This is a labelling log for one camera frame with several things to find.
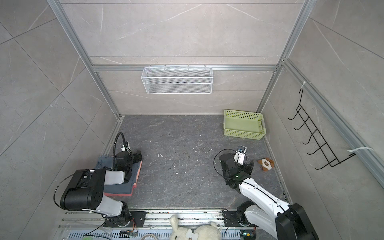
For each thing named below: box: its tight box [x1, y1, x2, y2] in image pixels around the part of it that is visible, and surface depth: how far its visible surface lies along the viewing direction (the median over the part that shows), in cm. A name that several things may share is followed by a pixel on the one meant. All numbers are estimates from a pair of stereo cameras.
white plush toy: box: [169, 214, 221, 240], surface depth 64 cm
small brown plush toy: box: [257, 157, 275, 172], surface depth 92 cm
